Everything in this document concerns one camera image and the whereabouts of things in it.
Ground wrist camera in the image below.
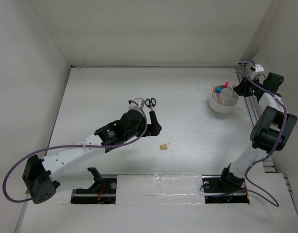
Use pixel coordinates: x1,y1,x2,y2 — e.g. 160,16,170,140
250,64,264,73
128,98,145,110

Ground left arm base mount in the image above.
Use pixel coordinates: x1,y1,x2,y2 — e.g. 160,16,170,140
70,167,118,204

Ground small tan eraser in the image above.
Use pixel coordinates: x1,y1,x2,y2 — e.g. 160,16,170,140
160,144,168,150

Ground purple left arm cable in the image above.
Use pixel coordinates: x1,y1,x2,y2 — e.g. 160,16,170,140
2,99,149,203

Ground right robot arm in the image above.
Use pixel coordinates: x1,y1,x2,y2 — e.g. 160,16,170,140
218,72,298,191

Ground white round compartment container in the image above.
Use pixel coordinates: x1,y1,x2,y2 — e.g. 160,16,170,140
208,85,239,114

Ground thin pink highlighter pen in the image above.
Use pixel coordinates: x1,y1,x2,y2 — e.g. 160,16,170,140
212,85,218,102

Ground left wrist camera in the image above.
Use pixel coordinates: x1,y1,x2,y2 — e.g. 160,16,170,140
128,98,145,110

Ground black handled scissors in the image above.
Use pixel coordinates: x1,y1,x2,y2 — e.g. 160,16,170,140
145,98,157,111

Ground blue black thick highlighter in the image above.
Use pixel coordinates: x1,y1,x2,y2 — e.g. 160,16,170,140
215,86,224,94

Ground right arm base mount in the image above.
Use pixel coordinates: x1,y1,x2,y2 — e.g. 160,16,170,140
199,165,250,204

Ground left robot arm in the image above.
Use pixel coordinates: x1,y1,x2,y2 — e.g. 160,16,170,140
22,110,162,204

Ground pink eraser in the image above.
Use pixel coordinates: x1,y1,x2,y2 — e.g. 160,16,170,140
232,82,239,88

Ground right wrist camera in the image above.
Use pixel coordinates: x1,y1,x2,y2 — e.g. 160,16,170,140
250,64,264,73

